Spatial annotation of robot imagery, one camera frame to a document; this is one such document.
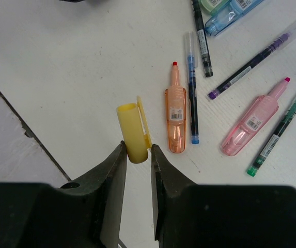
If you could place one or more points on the pink highlighter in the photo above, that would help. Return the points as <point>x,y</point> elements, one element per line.
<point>253,120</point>

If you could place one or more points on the green capped highlighter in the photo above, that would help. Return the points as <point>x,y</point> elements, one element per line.
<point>210,7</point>

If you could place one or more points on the blue gel pen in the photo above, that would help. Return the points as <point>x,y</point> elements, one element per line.
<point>191,70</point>

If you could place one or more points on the purple gel pen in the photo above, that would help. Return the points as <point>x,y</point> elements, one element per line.
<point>285,38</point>

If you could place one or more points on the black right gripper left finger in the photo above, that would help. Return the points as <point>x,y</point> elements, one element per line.
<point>91,205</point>

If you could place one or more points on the yellow highlighter cap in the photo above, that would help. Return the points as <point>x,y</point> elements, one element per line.
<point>134,130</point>

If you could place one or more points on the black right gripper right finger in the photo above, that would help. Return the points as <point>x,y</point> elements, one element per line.
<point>167,183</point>

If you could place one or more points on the green gel pen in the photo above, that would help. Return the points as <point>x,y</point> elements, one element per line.
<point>273,139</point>

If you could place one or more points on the orange highlighter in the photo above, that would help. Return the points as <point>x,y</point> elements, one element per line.
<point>175,102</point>

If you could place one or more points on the blue uncapped highlighter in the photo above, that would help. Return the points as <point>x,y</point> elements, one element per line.
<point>228,14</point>

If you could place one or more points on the black gel pen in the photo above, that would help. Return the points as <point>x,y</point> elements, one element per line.
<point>202,40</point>

